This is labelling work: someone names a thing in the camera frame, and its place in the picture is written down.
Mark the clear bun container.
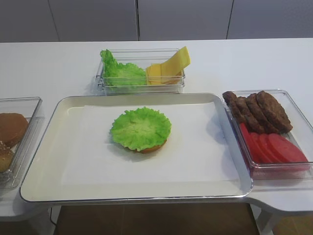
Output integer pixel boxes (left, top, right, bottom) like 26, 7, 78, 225
0, 97, 44, 190

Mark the red tomato slice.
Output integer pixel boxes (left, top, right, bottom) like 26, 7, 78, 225
268, 134, 308, 163
249, 132, 272, 164
258, 134, 282, 164
239, 123, 261, 164

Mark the upright yellow cheese slice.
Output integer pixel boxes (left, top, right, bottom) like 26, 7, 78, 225
160, 46, 191, 76

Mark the green lettuce leaf on bun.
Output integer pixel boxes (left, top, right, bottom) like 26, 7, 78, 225
110, 107, 172, 151

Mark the silver metal tray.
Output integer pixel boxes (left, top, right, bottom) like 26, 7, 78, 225
20, 93, 253, 205

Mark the flat yellow cheese slice stack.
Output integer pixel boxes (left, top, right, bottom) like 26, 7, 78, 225
146, 64, 183, 86

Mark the clear patty tomato container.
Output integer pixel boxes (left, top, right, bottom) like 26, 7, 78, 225
225, 90, 313, 180

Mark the brown bun bottom half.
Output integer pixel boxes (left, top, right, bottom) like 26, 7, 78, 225
0, 113, 28, 147

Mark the green lettuce leaf in container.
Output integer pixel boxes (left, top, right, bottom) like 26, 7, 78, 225
100, 49, 146, 86

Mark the clear lettuce cheese container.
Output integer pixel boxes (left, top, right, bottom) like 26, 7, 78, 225
96, 48, 185, 95

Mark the sesame bun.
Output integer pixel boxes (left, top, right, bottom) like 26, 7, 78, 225
0, 148, 13, 173
0, 141, 11, 155

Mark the bottom bun on tray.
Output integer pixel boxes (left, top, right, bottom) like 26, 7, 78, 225
134, 140, 167, 154

